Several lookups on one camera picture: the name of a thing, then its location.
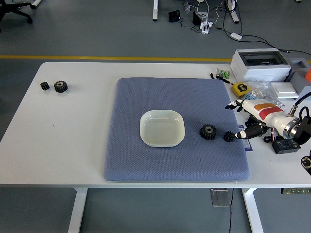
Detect blue-grey textured mat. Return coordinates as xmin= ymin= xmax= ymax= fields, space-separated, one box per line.
xmin=103 ymin=77 xmax=251 ymax=182

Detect white background desk leg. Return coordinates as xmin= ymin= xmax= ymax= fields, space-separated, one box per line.
xmin=152 ymin=0 xmax=160 ymax=21
xmin=227 ymin=0 xmax=240 ymax=24

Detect grey hollow printed block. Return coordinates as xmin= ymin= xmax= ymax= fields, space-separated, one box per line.
xmin=285 ymin=58 xmax=311 ymax=89

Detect white square dish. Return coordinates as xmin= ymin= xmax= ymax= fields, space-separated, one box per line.
xmin=139 ymin=109 xmax=186 ymax=148

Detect blue and white card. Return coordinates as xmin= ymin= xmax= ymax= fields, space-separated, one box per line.
xmin=238 ymin=125 xmax=252 ymax=151

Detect large black gear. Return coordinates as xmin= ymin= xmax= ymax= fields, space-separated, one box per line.
xmin=199 ymin=124 xmax=218 ymax=141
xmin=53 ymin=80 xmax=69 ymax=93

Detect black box on floor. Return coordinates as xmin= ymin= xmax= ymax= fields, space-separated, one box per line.
xmin=168 ymin=10 xmax=182 ymax=23

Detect light grey block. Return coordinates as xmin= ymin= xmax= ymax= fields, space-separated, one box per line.
xmin=296 ymin=85 xmax=311 ymax=101

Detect white table leg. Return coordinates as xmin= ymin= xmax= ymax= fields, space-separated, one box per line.
xmin=242 ymin=188 xmax=264 ymax=233
xmin=67 ymin=188 xmax=88 ymax=233

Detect black hanging cable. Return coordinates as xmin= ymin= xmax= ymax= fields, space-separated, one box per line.
xmin=228 ymin=188 xmax=234 ymax=233

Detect yellow tape measure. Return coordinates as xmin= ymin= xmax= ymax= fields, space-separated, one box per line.
xmin=230 ymin=82 xmax=251 ymax=99

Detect white electrical enclosure box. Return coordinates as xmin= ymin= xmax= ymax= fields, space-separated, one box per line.
xmin=229 ymin=48 xmax=292 ymax=82

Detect green circuit board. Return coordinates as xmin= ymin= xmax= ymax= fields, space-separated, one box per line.
xmin=281 ymin=187 xmax=311 ymax=195

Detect white flat switch box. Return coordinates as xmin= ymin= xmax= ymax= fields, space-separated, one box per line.
xmin=270 ymin=82 xmax=299 ymax=99

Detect white floor cable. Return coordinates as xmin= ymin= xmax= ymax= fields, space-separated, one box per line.
xmin=195 ymin=0 xmax=221 ymax=26

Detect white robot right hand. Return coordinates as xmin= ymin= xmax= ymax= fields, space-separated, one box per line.
xmin=225 ymin=98 xmax=291 ymax=141

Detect black floor cable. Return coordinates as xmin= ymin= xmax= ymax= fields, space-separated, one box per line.
xmin=223 ymin=4 xmax=311 ymax=58

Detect clear plastic bag of parts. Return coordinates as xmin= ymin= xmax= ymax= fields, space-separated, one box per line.
xmin=242 ymin=81 xmax=286 ymax=110

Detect white power strip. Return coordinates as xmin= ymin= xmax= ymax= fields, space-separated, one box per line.
xmin=200 ymin=21 xmax=214 ymax=34

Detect green and silver clips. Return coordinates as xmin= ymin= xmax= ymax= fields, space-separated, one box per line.
xmin=210 ymin=67 xmax=231 ymax=80

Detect black office chair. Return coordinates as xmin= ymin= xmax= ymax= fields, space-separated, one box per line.
xmin=0 ymin=0 xmax=43 ymax=32

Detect clear plastic bracket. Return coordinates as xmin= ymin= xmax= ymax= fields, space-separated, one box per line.
xmin=210 ymin=188 xmax=231 ymax=208

